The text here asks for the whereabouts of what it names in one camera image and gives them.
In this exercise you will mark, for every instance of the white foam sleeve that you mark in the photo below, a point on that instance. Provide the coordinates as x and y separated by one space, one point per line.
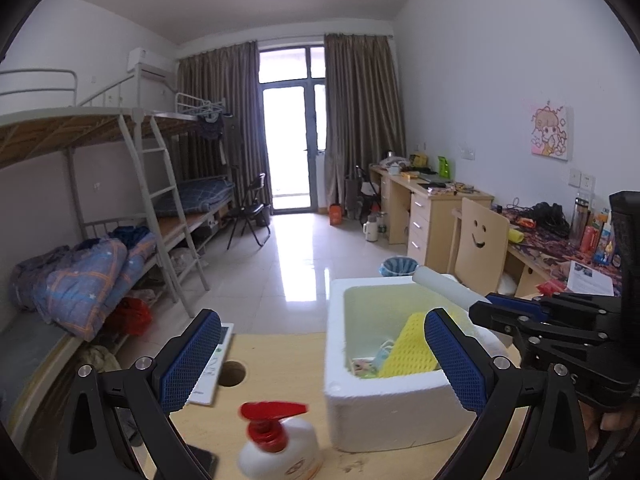
446 286

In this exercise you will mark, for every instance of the brown curtain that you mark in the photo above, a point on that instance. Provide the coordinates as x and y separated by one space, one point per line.
363 105
233 142

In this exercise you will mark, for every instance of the wooden smiley chair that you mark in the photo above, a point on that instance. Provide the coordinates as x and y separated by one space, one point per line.
478 248

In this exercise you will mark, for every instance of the blue plaid quilt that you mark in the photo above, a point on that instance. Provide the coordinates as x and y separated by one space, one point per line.
77 288

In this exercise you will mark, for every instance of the orange bag on floor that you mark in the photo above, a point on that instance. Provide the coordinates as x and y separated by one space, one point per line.
335 214

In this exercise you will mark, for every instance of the wooden drawer desk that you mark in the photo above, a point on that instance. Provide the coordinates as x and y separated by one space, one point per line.
421 219

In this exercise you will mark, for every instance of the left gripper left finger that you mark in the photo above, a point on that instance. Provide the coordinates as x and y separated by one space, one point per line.
93 444

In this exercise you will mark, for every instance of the green soft item in box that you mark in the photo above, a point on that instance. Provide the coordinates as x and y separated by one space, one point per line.
363 368

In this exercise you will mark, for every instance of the glass balcony door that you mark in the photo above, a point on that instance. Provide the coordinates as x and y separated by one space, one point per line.
293 83

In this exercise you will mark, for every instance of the right brown curtain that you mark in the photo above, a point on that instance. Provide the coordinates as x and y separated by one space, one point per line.
363 105

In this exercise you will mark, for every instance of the red pump lotion bottle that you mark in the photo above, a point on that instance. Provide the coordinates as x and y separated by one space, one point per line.
280 444

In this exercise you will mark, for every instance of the light blue face mask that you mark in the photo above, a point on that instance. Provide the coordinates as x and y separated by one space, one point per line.
381 356

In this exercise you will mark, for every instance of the blue lined trash bin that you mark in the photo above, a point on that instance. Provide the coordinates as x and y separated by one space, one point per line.
398 267

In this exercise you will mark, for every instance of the white air conditioner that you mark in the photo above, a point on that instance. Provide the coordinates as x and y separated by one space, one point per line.
151 62

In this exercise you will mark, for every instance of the black folding chair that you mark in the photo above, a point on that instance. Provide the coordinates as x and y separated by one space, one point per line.
250 211

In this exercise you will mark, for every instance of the yellow foam net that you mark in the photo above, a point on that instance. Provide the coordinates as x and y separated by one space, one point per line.
410 353

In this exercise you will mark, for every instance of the white foam box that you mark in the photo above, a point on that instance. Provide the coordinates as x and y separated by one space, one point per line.
386 414

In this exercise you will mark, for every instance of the anime wall picture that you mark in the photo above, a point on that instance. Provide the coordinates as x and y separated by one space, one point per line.
550 136

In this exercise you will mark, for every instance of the white thermos kettle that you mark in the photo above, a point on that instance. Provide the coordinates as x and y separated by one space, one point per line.
370 229

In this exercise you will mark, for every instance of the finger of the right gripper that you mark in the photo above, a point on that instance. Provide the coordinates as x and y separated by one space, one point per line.
506 322
514 303

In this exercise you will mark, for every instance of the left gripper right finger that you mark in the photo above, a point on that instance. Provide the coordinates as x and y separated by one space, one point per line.
552 441

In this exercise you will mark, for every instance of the left brown curtain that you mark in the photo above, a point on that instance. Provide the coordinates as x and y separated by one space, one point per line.
233 142

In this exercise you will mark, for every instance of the white remote control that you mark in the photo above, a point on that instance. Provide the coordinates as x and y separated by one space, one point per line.
204 390

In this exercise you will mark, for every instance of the grey metal bunk bed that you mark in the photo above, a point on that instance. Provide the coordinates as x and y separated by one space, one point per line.
72 170

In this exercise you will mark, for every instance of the white printed paper sheet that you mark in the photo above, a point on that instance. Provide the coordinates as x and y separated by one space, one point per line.
584 280

